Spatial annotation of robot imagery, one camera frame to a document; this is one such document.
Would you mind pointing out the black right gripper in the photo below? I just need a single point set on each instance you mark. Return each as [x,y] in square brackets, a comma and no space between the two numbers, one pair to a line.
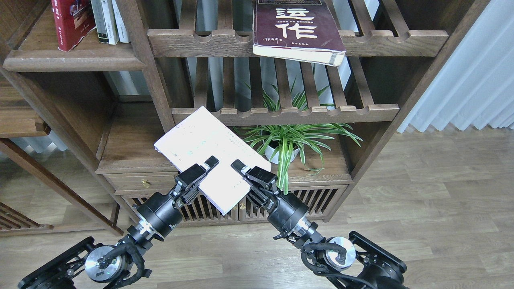
[287,213]

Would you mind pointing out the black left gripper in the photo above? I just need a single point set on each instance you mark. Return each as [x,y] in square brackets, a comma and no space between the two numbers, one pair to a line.
[160,214]

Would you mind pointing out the white lavender paperback book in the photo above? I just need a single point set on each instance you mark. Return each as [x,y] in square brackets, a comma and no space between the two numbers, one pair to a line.
[200,136]

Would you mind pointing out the red paperback book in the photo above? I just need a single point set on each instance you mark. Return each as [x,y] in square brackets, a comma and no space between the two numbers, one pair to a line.
[74,19]

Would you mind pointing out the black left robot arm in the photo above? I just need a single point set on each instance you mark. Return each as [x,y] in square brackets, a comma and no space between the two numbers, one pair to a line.
[122,264]

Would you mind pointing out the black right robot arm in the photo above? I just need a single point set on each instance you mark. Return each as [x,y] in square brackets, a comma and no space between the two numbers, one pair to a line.
[348,263]

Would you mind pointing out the white plant pot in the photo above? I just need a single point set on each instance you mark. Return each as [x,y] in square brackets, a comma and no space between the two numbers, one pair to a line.
[275,149]

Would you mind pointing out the left slatted cabinet door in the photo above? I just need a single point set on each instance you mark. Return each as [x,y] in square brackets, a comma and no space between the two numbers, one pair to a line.
[201,212]

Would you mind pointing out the slatted cabinet door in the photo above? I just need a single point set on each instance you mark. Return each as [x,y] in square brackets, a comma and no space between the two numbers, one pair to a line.
[201,212]
[320,201]

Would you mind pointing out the green spider plant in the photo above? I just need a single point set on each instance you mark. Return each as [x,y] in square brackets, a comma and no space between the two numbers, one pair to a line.
[303,135]

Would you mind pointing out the small wooden drawer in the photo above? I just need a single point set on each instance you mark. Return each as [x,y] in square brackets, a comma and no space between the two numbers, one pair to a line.
[153,181]

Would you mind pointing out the right slatted cabinet door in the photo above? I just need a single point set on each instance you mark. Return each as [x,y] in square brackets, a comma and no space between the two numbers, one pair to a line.
[320,201]

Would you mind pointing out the dark wooden bookshelf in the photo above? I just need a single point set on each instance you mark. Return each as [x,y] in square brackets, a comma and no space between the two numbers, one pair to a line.
[109,103]

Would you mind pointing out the maroon book with white characters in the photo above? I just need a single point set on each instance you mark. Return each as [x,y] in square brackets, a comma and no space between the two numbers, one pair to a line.
[301,30]

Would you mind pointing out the white upright book right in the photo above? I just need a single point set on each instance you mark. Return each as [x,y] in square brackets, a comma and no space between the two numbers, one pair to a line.
[121,29]

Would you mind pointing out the white upright book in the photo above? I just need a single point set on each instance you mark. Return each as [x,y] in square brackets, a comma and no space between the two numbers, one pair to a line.
[121,29]
[110,23]

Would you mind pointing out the white upright book middle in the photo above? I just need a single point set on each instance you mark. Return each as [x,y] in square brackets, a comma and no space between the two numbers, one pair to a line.
[110,23]

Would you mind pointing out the grey upright book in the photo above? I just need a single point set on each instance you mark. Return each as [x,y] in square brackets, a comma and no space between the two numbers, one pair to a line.
[99,21]

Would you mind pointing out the white window curtain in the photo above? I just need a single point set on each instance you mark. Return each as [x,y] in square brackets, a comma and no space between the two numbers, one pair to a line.
[476,85]

